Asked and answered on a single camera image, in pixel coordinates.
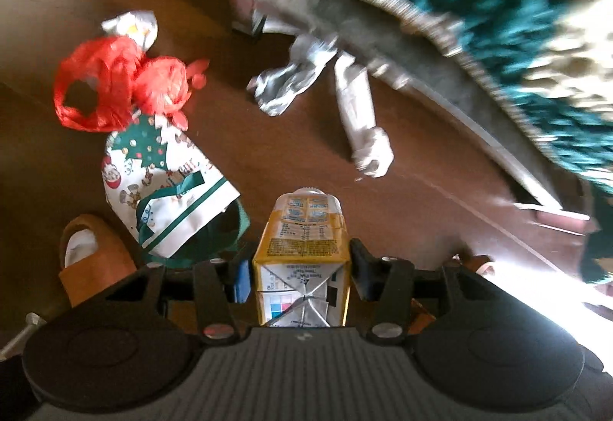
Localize christmas pattern paper bag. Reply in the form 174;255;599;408
101;112;251;268

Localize crumpled white printed wrapper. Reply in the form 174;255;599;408
101;10;158;53

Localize yellow drink carton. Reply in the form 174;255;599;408
252;187;351;329

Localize red plastic bag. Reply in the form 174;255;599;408
53;36;209;132

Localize crumpled silver foil wrapper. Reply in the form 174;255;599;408
246;34;338;117

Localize crumpled white paper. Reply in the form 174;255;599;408
334;53;394;178

